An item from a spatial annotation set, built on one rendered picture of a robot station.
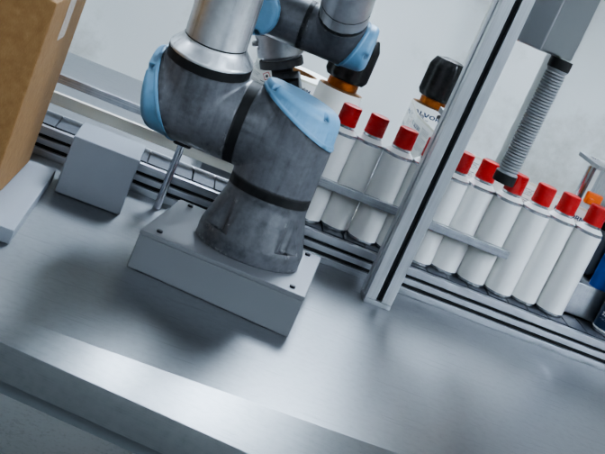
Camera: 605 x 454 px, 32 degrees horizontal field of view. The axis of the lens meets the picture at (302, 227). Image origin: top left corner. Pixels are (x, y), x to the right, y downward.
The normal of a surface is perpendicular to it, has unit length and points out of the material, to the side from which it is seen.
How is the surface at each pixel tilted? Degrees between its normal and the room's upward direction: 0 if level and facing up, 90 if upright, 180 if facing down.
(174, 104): 98
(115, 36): 90
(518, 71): 90
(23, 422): 0
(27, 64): 90
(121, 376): 0
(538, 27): 90
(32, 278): 0
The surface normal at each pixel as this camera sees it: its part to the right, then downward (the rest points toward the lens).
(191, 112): -0.15, 0.38
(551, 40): 0.79, 0.46
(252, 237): 0.11, -0.04
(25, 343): 0.39, -0.88
